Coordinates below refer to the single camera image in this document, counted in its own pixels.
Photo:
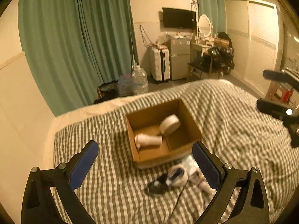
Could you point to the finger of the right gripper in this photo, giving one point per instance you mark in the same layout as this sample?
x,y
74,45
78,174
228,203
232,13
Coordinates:
x,y
275,109
288,75

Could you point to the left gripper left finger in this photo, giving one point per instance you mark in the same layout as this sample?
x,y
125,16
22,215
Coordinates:
x,y
38,205

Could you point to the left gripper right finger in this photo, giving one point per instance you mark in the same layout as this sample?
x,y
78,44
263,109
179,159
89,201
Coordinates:
x,y
251,205

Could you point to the blue floral tissue pack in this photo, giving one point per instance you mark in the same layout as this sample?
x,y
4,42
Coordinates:
x,y
192,169

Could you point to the white sock navy cuff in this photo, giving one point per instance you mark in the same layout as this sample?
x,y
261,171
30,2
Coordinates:
x,y
176,177

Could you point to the white tape roll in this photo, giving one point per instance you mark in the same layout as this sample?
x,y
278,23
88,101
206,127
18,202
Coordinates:
x,y
169,125

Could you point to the small wooden stool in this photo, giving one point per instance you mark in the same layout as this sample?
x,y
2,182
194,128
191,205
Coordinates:
x,y
279,94

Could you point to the checkered bed cover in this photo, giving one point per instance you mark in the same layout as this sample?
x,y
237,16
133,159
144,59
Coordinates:
x,y
232,128

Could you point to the black garbage bag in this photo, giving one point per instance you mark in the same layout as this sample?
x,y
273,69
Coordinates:
x,y
220,58

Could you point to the white louvered wardrobe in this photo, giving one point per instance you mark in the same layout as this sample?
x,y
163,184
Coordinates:
x,y
253,27

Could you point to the wooden dressing table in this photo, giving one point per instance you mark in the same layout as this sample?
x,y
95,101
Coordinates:
x,y
202,46

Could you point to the white oval vanity mirror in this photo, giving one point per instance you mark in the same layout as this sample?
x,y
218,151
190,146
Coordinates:
x,y
205,27

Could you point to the green curtain by wardrobe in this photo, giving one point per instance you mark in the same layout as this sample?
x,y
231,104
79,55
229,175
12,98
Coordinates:
x,y
215,11

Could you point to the grey mini fridge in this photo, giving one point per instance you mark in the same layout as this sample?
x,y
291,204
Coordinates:
x,y
179,52

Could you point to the brown cardboard box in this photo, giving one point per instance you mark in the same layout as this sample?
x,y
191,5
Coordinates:
x,y
174,146

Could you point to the white suitcase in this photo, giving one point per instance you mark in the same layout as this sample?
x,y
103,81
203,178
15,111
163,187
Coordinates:
x,y
160,64

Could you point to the black bag on floor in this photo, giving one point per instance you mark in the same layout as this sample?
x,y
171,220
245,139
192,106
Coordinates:
x,y
106,92

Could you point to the clear water jug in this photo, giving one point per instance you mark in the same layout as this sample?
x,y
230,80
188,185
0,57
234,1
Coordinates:
x,y
140,83

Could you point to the large green curtain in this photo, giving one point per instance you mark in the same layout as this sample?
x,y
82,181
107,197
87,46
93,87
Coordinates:
x,y
74,46

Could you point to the black wall television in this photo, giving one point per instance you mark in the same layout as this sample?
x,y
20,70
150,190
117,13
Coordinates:
x,y
179,18

